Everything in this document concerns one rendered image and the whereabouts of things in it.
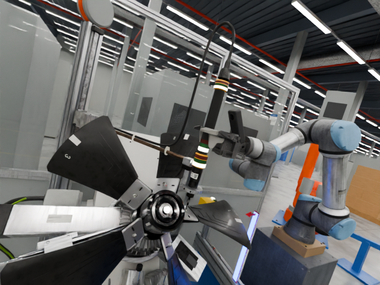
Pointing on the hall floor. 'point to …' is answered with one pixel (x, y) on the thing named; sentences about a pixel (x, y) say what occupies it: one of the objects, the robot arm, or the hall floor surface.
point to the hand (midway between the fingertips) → (201, 127)
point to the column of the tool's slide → (80, 68)
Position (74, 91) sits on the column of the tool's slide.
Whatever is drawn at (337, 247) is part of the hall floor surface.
